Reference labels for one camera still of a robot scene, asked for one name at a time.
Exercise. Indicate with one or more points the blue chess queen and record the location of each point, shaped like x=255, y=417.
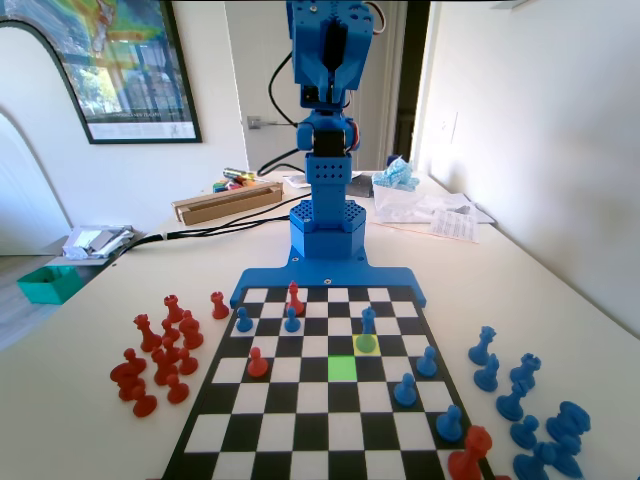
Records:
x=368, y=322

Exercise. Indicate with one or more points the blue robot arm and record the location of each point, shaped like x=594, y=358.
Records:
x=327, y=210

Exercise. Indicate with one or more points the red chess king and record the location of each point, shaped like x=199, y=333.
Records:
x=295, y=302

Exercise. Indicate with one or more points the blue chess pawn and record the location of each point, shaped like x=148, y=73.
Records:
x=450, y=429
x=405, y=395
x=244, y=322
x=524, y=435
x=292, y=322
x=426, y=365

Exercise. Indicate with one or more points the red crowned chess piece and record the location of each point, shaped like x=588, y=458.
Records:
x=148, y=337

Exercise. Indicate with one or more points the red chess bishop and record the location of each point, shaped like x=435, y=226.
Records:
x=163, y=371

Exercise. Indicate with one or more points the blue chess rook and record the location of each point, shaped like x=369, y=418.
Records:
x=525, y=371

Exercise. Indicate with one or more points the blue chess bishop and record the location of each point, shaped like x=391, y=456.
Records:
x=511, y=406

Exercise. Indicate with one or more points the red chess queen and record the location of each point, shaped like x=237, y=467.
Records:
x=467, y=457

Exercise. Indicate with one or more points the blue chess piece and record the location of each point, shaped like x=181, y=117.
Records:
x=531, y=464
x=570, y=460

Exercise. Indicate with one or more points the white door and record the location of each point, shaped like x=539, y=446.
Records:
x=260, y=60

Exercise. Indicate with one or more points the small printed leaflet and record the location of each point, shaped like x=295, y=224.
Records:
x=297, y=181

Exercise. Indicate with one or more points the silver yellow tube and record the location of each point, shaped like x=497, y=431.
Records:
x=237, y=174

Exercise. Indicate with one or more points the grey notebook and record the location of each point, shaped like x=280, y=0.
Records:
x=361, y=186

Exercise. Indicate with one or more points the blue white wrapped bundle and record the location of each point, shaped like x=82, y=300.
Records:
x=397, y=177

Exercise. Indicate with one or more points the colourful marker set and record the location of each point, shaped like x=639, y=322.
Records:
x=227, y=186

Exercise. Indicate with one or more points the black framed map poster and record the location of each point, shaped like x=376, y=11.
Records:
x=135, y=65

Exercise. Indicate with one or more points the long cardboard box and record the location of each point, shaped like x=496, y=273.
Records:
x=225, y=205

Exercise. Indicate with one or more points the clear plastic bag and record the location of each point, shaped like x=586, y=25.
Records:
x=405, y=205

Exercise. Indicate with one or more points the printed instruction sheet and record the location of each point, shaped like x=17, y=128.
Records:
x=455, y=227

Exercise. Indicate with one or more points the blue base mounting plate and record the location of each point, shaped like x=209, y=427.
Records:
x=280, y=280

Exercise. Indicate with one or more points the white paper sheet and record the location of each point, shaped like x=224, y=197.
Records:
x=477, y=212

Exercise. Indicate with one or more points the white arched panel black rim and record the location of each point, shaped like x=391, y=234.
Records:
x=30, y=75

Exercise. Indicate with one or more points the pile of silver packets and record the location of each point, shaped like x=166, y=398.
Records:
x=95, y=240

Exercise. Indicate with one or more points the green plastic bin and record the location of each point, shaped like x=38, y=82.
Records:
x=47, y=285

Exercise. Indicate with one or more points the black and white chessboard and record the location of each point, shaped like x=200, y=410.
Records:
x=310, y=400

